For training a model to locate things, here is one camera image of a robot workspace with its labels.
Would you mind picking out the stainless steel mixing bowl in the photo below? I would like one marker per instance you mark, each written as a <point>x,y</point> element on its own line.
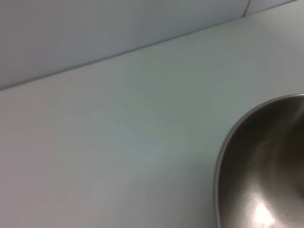
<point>261,166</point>

